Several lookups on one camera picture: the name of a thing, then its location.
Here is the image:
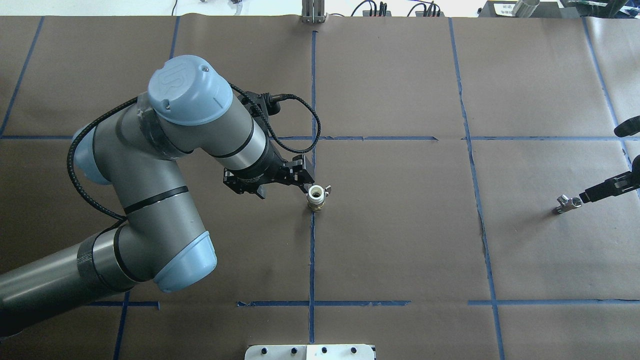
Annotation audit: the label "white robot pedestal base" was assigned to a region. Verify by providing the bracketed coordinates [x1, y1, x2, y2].
[244, 343, 377, 360]

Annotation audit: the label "chrome pipe fitting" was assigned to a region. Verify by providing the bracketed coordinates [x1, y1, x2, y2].
[551, 194, 583, 215]

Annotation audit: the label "brass PPR valve white ends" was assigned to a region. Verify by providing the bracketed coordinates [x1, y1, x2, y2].
[306, 184, 332, 213]

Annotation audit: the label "aluminium frame post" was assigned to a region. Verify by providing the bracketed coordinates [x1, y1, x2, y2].
[301, 0, 327, 24]

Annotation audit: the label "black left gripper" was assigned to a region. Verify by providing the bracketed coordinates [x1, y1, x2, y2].
[222, 154, 315, 199]

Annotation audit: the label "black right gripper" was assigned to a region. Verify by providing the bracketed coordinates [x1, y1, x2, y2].
[579, 115, 640, 204]

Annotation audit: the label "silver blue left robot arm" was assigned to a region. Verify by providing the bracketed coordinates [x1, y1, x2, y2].
[1, 55, 314, 338]

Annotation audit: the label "silver cylinder on shelf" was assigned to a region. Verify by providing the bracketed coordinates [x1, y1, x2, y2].
[511, 0, 541, 18]

